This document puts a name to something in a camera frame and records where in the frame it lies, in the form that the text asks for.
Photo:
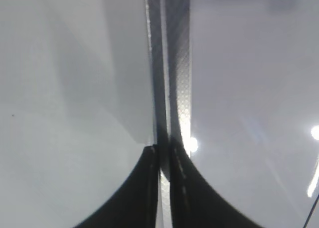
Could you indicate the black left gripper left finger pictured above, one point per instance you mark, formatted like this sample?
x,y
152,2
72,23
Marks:
x,y
134,204

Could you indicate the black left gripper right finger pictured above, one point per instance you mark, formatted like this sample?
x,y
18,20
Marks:
x,y
194,204

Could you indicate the white whiteboard with grey frame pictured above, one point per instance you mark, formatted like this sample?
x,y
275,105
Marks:
x,y
237,83

